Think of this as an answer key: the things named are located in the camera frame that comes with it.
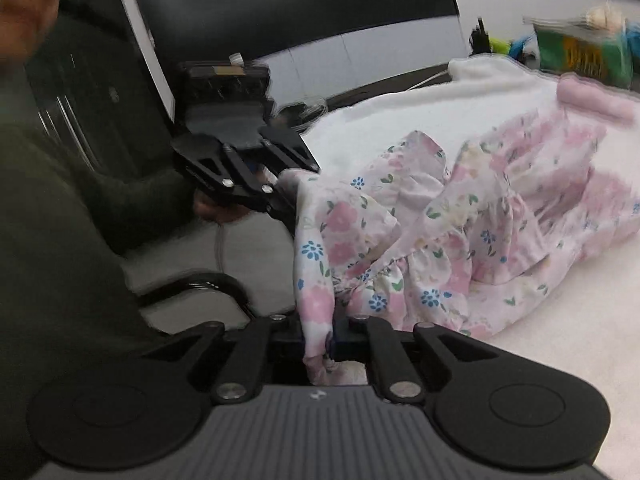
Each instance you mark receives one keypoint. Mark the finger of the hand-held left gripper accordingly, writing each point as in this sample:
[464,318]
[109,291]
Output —
[225,175]
[290,152]

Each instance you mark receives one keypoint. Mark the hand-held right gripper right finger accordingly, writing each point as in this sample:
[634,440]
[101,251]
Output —
[385,355]

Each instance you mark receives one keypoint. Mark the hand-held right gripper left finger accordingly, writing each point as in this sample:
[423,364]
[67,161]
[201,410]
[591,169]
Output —
[250,355]

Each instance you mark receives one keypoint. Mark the pink floral garment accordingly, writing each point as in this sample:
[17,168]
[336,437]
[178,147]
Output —
[450,240]

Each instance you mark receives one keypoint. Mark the person's left forearm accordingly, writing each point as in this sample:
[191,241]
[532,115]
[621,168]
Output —
[140,210]

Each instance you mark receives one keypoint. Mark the person's left hand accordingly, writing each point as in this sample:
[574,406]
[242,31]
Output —
[220,212]

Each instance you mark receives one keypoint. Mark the black chair armrest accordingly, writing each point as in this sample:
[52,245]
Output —
[210,285]

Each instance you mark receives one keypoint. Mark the white fleece blanket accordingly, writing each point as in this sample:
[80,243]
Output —
[380,120]

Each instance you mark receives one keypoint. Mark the large black screen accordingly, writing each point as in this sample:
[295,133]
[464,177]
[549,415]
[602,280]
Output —
[300,0]

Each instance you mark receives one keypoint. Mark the person's head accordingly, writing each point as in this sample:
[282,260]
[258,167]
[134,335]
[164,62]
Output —
[25,5]

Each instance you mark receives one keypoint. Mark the green printed bag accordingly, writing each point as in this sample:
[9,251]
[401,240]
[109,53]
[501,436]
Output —
[580,52]

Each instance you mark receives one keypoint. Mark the pink folded cloth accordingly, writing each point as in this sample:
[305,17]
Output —
[595,97]

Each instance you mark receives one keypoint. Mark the cream tissue bundle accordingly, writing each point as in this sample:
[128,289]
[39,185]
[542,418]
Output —
[602,17]

